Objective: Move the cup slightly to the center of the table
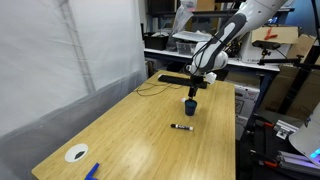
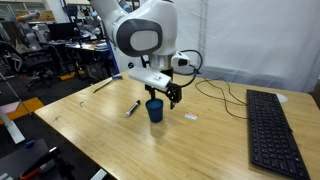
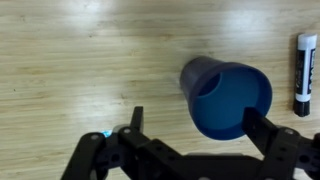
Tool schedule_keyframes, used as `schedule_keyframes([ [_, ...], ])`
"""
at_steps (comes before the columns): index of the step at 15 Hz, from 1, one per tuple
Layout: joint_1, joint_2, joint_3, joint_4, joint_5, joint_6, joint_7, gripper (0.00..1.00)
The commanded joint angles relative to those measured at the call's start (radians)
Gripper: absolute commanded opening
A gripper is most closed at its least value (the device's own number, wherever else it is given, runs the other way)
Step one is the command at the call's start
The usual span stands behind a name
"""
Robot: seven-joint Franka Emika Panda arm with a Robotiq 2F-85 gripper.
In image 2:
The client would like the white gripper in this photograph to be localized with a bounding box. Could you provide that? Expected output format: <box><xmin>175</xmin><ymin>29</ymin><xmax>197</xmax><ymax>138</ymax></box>
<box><xmin>128</xmin><ymin>66</ymin><xmax>183</xmax><ymax>111</ymax></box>

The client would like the blue plastic cup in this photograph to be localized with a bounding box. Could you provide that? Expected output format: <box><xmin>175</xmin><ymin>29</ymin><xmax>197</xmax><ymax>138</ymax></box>
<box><xmin>145</xmin><ymin>97</ymin><xmax>165</xmax><ymax>124</ymax></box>

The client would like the black and white marker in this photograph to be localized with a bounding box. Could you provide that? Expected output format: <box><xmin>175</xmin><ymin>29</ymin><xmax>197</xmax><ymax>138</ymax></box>
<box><xmin>125</xmin><ymin>99</ymin><xmax>141</xmax><ymax>118</ymax></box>

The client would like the white panel with blue edge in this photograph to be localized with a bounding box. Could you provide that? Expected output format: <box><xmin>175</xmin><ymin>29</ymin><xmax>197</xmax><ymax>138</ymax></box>
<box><xmin>109</xmin><ymin>44</ymin><xmax>143</xmax><ymax>74</ymax></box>

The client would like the thin stick with blue end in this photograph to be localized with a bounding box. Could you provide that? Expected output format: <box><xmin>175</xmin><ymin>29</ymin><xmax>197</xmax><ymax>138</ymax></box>
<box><xmin>92</xmin><ymin>74</ymin><xmax>124</xmax><ymax>94</ymax></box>

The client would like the cluttered background desk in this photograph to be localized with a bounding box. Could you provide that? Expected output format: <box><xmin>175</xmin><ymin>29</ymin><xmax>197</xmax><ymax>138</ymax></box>
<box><xmin>46</xmin><ymin>37</ymin><xmax>116</xmax><ymax>82</ymax></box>

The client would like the white curtain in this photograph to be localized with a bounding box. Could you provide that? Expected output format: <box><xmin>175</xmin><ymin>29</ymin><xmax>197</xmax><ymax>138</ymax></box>
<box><xmin>173</xmin><ymin>0</ymin><xmax>320</xmax><ymax>94</ymax></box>

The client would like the black computer keyboard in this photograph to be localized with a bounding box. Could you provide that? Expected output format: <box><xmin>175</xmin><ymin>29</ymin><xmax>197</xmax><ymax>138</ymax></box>
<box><xmin>245</xmin><ymin>88</ymin><xmax>311</xmax><ymax>180</ymax></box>

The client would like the black computer monitor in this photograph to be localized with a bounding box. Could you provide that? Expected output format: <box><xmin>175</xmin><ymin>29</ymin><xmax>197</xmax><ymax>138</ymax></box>
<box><xmin>47</xmin><ymin>22</ymin><xmax>81</xmax><ymax>43</ymax></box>

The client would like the white round disc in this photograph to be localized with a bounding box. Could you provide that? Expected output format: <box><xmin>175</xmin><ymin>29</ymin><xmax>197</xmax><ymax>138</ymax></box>
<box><xmin>275</xmin><ymin>92</ymin><xmax>289</xmax><ymax>104</ymax></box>

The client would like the black office chair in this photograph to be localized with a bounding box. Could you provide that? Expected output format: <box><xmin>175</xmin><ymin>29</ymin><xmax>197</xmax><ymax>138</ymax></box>
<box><xmin>0</xmin><ymin>40</ymin><xmax>57</xmax><ymax>90</ymax></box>

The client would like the orange floor mat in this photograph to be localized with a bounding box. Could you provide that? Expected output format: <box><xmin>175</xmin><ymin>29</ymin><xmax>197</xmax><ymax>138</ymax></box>
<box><xmin>0</xmin><ymin>97</ymin><xmax>45</xmax><ymax>122</ymax></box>

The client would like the small blue clip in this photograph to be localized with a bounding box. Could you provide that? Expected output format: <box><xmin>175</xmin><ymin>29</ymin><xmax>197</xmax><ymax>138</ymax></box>
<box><xmin>23</xmin><ymin>140</ymin><xmax>36</xmax><ymax>149</ymax></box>

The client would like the orange and grey background robot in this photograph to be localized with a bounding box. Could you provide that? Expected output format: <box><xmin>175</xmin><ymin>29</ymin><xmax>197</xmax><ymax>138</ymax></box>
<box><xmin>15</xmin><ymin>10</ymin><xmax>42</xmax><ymax>24</ymax></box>

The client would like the grey metal bar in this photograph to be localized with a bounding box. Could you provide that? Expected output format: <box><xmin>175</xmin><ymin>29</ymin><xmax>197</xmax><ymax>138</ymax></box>
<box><xmin>0</xmin><ymin>108</ymin><xmax>26</xmax><ymax>145</ymax></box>

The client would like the dark grey case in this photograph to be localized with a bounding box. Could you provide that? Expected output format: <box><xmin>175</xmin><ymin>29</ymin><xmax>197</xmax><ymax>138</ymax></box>
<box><xmin>0</xmin><ymin>138</ymin><xmax>51</xmax><ymax>180</ymax></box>

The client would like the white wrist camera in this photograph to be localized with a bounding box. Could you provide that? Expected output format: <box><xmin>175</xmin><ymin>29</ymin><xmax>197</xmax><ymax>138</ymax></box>
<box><xmin>170</xmin><ymin>51</ymin><xmax>191</xmax><ymax>68</ymax></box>

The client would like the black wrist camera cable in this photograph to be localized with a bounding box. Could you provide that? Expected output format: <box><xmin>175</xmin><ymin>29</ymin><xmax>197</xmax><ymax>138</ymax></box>
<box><xmin>173</xmin><ymin>48</ymin><xmax>204</xmax><ymax>89</ymax></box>

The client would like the black cable on table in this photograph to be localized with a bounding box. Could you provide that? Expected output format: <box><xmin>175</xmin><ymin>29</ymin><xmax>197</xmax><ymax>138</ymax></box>
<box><xmin>194</xmin><ymin>77</ymin><xmax>250</xmax><ymax>120</ymax></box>

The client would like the orange handled tool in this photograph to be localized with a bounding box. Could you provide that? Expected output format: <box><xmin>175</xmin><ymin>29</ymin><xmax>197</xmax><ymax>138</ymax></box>
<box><xmin>19</xmin><ymin>159</ymin><xmax>57</xmax><ymax>180</ymax></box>

